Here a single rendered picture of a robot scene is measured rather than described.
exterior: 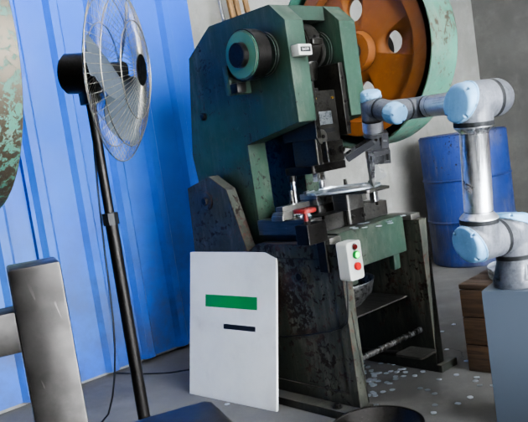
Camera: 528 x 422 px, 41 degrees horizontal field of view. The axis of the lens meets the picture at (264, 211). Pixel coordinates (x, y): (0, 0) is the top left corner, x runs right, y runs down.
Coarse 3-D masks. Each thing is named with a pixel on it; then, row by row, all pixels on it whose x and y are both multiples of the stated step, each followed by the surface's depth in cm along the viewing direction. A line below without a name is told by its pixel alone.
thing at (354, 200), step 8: (352, 192) 258; (360, 192) 255; (368, 192) 254; (336, 200) 267; (344, 200) 264; (352, 200) 266; (360, 200) 269; (336, 208) 268; (344, 208) 265; (352, 208) 265; (360, 208) 269; (344, 216) 266; (352, 216) 265; (360, 216) 269
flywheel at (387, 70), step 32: (320, 0) 306; (352, 0) 299; (384, 0) 285; (416, 0) 270; (384, 32) 288; (416, 32) 273; (384, 64) 291; (416, 64) 275; (384, 96) 294; (416, 96) 279; (352, 128) 305; (384, 128) 292
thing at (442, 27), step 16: (304, 0) 318; (432, 0) 268; (448, 0) 275; (432, 16) 265; (448, 16) 272; (432, 32) 264; (448, 32) 271; (432, 48) 265; (448, 48) 272; (432, 64) 267; (448, 64) 275; (432, 80) 271; (448, 80) 279; (400, 128) 281; (416, 128) 291; (352, 144) 309
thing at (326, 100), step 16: (320, 96) 269; (320, 112) 269; (336, 112) 275; (320, 128) 269; (336, 128) 275; (304, 144) 271; (320, 144) 268; (336, 144) 270; (304, 160) 273; (320, 160) 268; (336, 160) 270
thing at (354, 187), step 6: (336, 186) 285; (342, 186) 285; (348, 186) 274; (354, 186) 270; (360, 186) 273; (366, 186) 269; (312, 192) 279; (318, 192) 274; (324, 192) 270; (330, 192) 266; (336, 192) 257; (342, 192) 256; (348, 192) 256
